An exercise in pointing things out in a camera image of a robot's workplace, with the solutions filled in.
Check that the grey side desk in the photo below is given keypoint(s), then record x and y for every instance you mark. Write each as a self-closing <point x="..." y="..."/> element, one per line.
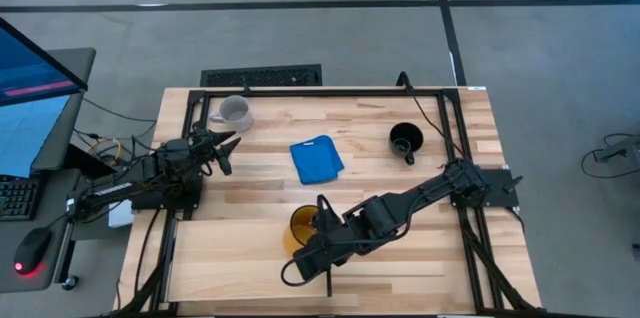
<point x="10" y="238"/>

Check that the desk caster wheel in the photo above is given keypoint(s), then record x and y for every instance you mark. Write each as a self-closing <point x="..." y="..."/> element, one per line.
<point x="70" y="282"/>

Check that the black floor vent grate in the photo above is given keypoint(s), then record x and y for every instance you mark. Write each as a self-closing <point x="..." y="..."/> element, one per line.
<point x="260" y="76"/>

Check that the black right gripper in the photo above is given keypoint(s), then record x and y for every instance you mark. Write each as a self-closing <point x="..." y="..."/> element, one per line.
<point x="325" y="253"/>

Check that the black keyboard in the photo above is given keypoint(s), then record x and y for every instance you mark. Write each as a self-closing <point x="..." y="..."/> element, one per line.
<point x="17" y="198"/>

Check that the black mug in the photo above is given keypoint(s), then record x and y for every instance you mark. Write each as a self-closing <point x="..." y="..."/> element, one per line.
<point x="406" y="140"/>

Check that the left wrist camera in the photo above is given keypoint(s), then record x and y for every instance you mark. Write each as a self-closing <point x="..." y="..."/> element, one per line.
<point x="224" y="163"/>

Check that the blue folded cloth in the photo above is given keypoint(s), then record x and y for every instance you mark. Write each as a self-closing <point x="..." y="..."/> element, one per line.
<point x="316" y="160"/>

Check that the black aluminium table frame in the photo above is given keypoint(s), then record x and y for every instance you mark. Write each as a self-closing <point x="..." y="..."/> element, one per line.
<point x="320" y="93"/>

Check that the black computer mouse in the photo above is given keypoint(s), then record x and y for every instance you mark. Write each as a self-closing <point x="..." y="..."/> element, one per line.
<point x="31" y="250"/>

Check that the white patterned mug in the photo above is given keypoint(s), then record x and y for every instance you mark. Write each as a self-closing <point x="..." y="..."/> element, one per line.
<point x="235" y="113"/>

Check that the white box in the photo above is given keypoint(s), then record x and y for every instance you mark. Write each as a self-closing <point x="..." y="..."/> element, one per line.
<point x="120" y="215"/>

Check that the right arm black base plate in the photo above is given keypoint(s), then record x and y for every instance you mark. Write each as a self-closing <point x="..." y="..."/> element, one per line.
<point x="492" y="188"/>

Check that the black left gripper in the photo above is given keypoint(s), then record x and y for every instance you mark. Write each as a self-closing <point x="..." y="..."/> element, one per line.
<point x="202" y="150"/>

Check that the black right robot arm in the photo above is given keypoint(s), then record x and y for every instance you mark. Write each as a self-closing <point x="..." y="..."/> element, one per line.
<point x="400" y="208"/>

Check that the yellow mug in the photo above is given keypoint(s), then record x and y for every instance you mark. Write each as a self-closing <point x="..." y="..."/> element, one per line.
<point x="300" y="230"/>

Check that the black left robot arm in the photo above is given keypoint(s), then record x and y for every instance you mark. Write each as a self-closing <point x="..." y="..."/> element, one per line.
<point x="125" y="183"/>

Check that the computer monitor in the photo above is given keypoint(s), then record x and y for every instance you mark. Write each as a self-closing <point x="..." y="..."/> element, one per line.
<point x="30" y="73"/>

